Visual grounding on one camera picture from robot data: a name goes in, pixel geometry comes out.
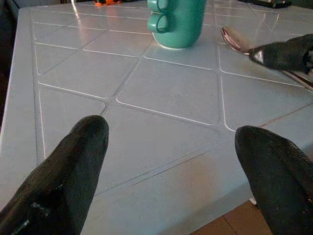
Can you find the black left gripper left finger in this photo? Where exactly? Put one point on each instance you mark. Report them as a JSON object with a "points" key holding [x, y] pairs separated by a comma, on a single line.
{"points": [[63, 176]]}

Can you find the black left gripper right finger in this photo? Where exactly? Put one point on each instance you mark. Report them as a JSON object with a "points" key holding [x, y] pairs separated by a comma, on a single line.
{"points": [[276, 176]]}

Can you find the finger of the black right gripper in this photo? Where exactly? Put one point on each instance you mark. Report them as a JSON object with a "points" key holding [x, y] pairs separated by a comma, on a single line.
{"points": [[283, 55]]}

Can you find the silver metal spoon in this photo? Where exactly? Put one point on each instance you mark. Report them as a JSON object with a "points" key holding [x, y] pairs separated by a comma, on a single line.
{"points": [[233, 39]]}

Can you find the flat black object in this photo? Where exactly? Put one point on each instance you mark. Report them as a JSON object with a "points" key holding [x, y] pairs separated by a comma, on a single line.
{"points": [[266, 3]]}

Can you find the teal ceramic mug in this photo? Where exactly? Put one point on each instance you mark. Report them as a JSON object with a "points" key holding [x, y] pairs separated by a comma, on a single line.
{"points": [[179, 23]]}

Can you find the orange and black object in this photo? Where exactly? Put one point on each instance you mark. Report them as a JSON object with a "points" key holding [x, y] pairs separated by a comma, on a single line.
{"points": [[107, 2]]}

